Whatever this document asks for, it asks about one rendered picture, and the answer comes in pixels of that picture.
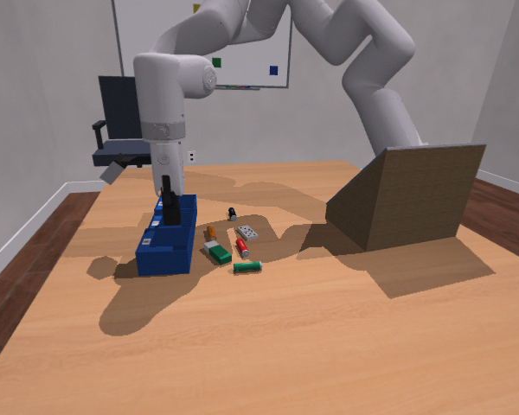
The green aa battery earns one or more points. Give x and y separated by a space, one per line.
250 266

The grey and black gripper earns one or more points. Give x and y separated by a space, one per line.
168 176

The white domino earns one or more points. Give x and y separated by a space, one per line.
248 232

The blue three-compartment bin rack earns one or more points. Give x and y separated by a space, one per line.
165 250

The orange battery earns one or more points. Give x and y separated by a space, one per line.
211 232

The red aa battery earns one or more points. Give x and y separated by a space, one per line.
242 247

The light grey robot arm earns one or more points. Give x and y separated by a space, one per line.
163 80

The black aa battery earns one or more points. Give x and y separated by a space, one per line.
232 214

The green and white eraser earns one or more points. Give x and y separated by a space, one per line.
218 252

